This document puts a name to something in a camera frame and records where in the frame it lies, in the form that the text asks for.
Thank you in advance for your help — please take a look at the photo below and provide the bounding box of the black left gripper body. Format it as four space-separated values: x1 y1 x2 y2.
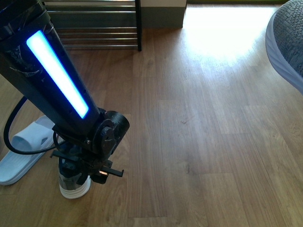
51 145 124 184

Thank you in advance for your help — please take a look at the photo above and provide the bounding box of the grey knit sneaker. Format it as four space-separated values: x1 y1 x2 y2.
58 157 91 199
265 0 303 93

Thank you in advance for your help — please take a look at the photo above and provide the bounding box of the light blue slipper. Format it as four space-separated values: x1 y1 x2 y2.
0 115 54 185

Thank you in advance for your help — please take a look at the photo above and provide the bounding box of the black metal shoe rack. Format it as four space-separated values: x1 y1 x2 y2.
42 0 142 51

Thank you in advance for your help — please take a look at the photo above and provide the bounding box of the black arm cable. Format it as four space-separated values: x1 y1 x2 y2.
3 96 68 156

